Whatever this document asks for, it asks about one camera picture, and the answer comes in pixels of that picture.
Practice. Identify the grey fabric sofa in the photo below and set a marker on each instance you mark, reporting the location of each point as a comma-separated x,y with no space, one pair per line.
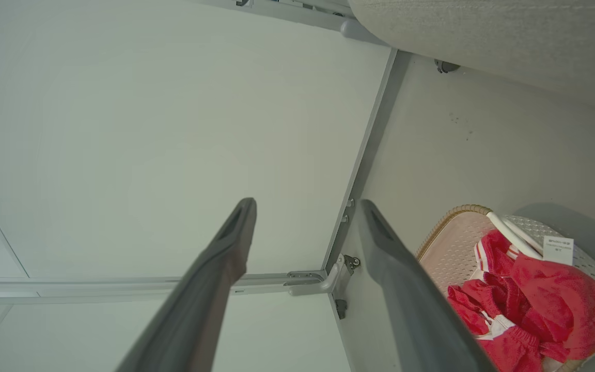
509,41

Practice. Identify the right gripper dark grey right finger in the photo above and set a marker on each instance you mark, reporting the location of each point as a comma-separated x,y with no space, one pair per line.
411,310

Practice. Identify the red jersey black white lettering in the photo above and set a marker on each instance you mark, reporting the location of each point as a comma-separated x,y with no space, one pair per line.
504,346

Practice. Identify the white perforated laundry basket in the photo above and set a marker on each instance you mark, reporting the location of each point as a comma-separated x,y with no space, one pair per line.
452,253

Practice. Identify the white printed basket label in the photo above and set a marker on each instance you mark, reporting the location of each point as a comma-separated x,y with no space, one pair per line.
558,250

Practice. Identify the black caster wheel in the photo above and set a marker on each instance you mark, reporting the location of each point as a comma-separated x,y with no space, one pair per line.
446,66
340,308

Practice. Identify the long grey partition foot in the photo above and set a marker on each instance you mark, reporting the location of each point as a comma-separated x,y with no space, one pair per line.
328,281

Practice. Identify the red garment white trim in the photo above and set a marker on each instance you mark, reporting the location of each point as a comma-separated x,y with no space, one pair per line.
571,305

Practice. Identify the upright double grey partition foot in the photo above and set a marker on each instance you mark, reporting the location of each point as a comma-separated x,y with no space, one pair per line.
355,30

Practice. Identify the small metal frame bracket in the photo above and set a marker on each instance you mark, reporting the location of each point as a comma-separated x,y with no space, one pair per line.
352,262

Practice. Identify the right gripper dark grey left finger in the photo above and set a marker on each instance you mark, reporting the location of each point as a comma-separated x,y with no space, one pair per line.
194,310

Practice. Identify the grey partition base rail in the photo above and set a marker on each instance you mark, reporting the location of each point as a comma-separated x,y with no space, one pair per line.
364,150

